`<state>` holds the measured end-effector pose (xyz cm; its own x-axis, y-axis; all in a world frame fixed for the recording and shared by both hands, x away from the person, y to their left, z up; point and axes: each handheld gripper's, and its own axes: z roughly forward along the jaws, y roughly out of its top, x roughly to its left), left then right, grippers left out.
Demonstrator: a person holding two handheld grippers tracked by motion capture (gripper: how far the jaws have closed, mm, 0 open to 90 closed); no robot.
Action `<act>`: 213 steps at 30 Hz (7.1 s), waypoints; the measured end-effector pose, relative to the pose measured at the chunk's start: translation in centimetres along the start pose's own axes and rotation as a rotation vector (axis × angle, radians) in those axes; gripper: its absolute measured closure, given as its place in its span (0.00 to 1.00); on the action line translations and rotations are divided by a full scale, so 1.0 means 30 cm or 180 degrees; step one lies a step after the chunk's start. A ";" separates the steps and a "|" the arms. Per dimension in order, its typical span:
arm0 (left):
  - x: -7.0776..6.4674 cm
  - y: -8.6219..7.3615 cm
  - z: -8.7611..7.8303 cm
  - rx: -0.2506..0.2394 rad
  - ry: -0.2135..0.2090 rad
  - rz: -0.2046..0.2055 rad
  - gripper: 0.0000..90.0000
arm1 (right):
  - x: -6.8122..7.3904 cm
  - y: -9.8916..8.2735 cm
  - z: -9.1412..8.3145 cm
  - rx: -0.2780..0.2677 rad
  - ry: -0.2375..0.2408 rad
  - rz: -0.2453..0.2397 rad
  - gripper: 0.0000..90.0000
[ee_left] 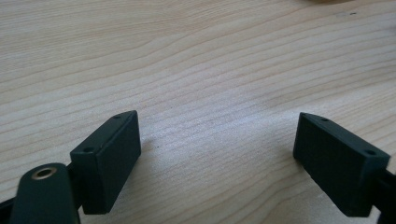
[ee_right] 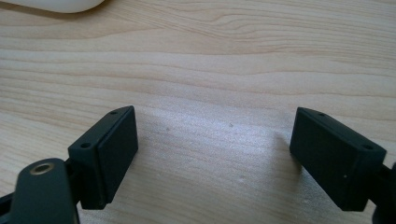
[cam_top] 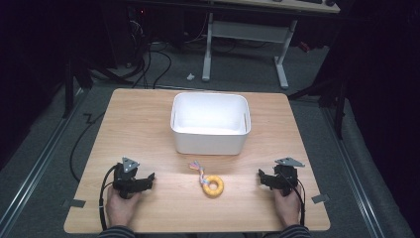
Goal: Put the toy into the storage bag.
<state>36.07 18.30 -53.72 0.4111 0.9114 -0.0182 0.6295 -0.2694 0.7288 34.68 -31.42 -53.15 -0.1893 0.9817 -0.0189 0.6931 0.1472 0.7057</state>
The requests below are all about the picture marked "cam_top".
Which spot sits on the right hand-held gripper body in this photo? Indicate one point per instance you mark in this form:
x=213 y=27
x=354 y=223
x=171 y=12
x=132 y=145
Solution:
x=285 y=177

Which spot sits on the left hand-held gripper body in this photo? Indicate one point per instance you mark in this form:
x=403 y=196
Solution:
x=125 y=180

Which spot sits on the person's left hand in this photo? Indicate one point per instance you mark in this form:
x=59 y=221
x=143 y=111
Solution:
x=120 y=208

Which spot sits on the person's right hand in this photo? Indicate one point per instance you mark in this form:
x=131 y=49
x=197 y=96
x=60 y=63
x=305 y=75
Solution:
x=288 y=208

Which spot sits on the grey tape piece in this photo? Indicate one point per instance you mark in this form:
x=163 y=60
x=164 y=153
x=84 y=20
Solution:
x=320 y=198
x=77 y=203

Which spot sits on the white plastic bin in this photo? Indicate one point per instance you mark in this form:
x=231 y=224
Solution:
x=209 y=140

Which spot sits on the black metal stand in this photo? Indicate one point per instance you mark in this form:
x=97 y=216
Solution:
x=338 y=109
x=68 y=86

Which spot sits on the small white floor scrap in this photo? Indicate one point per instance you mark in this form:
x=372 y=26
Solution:
x=190 y=76

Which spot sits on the small red object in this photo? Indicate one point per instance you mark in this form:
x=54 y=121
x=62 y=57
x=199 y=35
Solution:
x=304 y=46

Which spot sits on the black keyboard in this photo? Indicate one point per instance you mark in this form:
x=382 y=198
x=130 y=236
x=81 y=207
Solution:
x=309 y=1

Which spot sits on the black computer mouse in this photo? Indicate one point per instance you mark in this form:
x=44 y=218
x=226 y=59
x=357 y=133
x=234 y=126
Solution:
x=330 y=2

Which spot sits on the metal floor rail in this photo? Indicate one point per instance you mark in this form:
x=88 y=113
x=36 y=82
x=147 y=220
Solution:
x=356 y=178
x=36 y=165

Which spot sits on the white frame desk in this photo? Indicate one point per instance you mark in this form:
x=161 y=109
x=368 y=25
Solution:
x=247 y=31

